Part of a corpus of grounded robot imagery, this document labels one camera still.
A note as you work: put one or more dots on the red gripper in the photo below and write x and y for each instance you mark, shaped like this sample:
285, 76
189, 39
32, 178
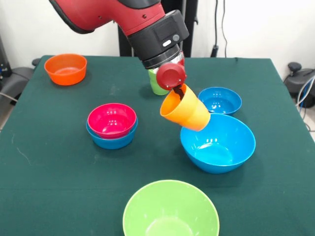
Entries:
171, 76

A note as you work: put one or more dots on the orange cup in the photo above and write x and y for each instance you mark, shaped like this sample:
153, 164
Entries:
189, 113

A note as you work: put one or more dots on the large light blue bowl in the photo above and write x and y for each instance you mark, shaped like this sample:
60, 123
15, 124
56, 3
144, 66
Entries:
216, 152

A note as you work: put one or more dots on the small pink bowl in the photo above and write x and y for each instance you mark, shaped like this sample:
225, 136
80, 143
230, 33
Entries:
110, 120

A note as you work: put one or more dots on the large green bowl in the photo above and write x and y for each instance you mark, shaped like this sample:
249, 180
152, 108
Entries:
169, 211

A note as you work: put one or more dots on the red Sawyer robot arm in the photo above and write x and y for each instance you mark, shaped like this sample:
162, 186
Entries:
135, 14

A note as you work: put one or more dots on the green cup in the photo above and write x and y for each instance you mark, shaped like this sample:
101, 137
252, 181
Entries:
155, 86

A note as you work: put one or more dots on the small dark blue bowl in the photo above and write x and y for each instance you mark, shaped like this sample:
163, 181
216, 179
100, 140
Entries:
221, 100

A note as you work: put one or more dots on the small light blue bowl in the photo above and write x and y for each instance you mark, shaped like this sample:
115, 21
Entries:
113, 143

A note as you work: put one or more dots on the orange bowl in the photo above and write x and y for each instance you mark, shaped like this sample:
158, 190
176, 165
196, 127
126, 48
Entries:
65, 76

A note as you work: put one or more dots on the dark green table cloth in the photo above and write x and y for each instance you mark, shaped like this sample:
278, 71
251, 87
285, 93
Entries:
49, 184

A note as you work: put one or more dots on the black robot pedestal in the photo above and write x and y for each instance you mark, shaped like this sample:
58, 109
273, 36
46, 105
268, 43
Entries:
190, 44

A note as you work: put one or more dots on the black pedestal leg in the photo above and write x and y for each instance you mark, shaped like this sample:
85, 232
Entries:
19, 76
295, 81

